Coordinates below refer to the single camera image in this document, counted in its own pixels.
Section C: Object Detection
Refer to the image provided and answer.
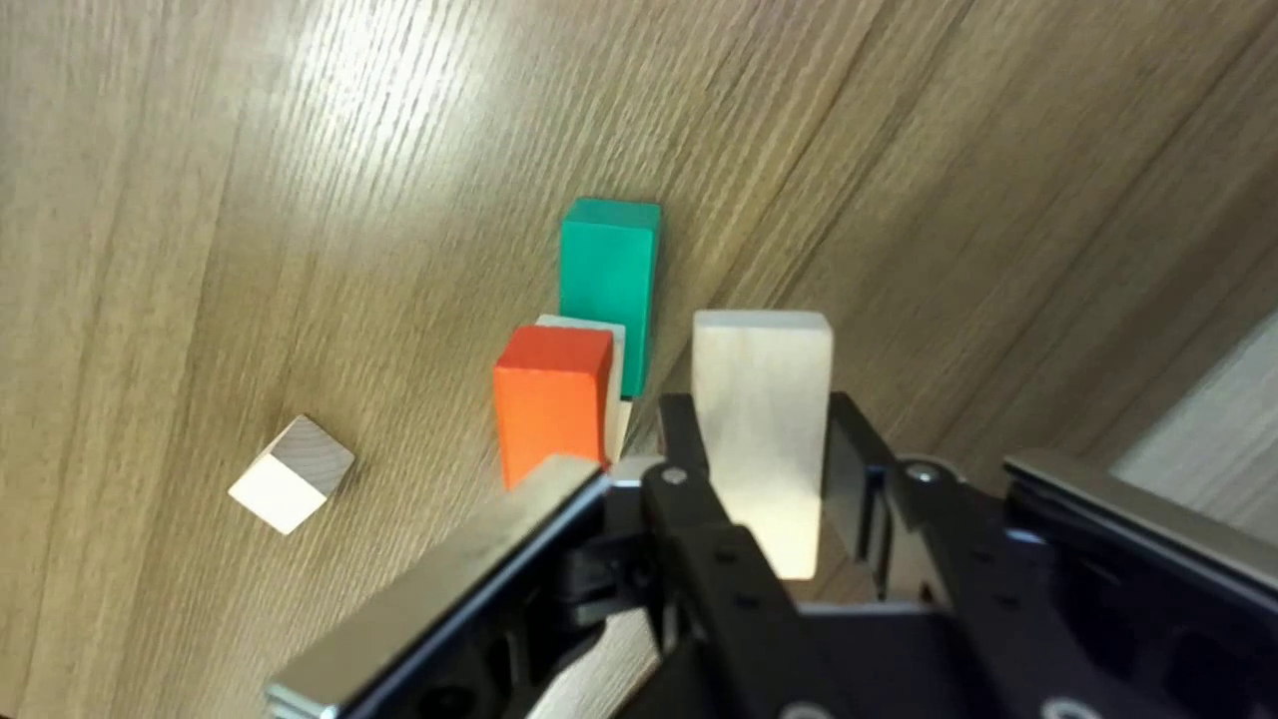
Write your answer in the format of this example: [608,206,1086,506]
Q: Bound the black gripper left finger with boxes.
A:
[640,390,804,644]

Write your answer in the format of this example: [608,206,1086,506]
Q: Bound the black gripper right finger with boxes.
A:
[825,389,1022,648]

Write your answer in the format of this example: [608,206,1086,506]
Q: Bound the long rectangular wooden block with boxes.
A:
[687,308,837,582]

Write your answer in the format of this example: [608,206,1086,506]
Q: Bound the orange block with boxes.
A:
[491,325,620,493]

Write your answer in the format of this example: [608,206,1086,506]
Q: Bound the green block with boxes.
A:
[555,197,668,403]

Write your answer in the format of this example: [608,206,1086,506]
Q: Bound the small wooden cube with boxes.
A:
[224,413,358,541]

